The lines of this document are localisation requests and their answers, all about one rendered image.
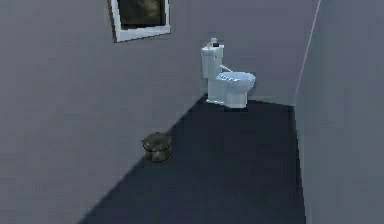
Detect white toilet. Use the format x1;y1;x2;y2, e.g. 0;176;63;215
200;44;257;110

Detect dark brass round bin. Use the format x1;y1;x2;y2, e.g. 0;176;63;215
142;131;174;163

